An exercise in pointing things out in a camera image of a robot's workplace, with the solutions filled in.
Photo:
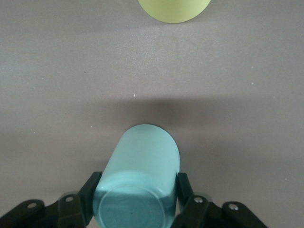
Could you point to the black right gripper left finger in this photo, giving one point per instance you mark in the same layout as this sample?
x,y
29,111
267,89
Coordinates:
x,y
71,211

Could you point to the mint green plastic cup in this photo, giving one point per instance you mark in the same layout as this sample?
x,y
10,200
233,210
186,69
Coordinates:
x,y
142,161

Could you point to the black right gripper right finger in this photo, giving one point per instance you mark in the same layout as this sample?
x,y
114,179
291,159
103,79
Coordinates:
x,y
197,211

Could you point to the yellow plastic cup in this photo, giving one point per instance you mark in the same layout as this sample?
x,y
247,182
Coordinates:
x,y
173,9

